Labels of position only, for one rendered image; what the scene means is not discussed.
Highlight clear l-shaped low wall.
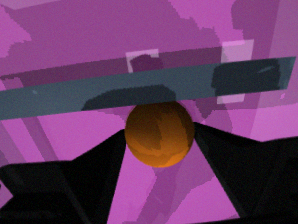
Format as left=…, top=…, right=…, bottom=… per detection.
left=0, top=120, right=27, bottom=209

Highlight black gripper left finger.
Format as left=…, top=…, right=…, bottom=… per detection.
left=0, top=129, right=126, bottom=224

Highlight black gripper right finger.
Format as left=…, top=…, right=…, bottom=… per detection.
left=194, top=122, right=298, bottom=218

